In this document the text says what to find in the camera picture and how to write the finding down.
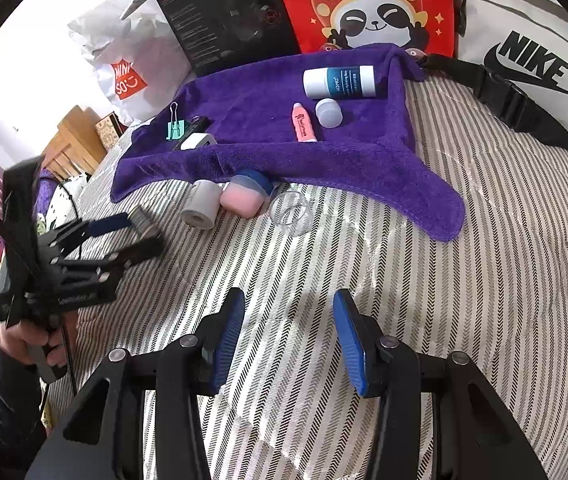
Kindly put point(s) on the wooden chair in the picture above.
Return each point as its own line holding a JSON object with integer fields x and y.
{"x": 76, "y": 148}

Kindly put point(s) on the white Miniso plastic bag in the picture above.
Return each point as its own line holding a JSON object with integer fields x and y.
{"x": 136, "y": 59}

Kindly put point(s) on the striped bed cover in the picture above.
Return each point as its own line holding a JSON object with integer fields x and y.
{"x": 498, "y": 292}

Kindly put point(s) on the pink small tube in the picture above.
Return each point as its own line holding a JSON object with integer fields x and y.
{"x": 302, "y": 124}

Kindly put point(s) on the white Nike waist bag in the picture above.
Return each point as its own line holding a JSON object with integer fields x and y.
{"x": 513, "y": 55}

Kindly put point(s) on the clear plastic cup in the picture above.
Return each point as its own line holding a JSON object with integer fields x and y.
{"x": 290, "y": 212}

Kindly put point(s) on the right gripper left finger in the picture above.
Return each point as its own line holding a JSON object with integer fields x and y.
{"x": 101, "y": 434}

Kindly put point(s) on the white blue bottle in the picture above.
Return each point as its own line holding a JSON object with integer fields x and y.
{"x": 350, "y": 82}

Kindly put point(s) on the purple towel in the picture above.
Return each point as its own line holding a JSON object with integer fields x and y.
{"x": 249, "y": 107}

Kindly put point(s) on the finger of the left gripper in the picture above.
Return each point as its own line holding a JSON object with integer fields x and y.
{"x": 122, "y": 258}
{"x": 109, "y": 223}

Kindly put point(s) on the white tape roll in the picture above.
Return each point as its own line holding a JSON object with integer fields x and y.
{"x": 202, "y": 205}

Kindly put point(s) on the red panda paper bag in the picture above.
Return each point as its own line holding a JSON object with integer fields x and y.
{"x": 425, "y": 26}

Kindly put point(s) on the person's left forearm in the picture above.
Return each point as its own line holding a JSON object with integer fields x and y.
{"x": 21, "y": 431}

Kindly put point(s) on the teal binder clip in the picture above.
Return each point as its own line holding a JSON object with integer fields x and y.
{"x": 175, "y": 126}

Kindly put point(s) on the pink earbud case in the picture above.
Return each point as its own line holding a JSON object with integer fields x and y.
{"x": 246, "y": 193}

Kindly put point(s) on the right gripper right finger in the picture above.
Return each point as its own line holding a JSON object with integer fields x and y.
{"x": 475, "y": 435}

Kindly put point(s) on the white charger plug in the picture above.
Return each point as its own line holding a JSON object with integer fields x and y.
{"x": 197, "y": 140}

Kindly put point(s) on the person's left hand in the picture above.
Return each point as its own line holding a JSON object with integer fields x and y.
{"x": 16, "y": 340}

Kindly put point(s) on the black Hecate product box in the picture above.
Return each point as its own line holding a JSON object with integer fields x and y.
{"x": 219, "y": 34}

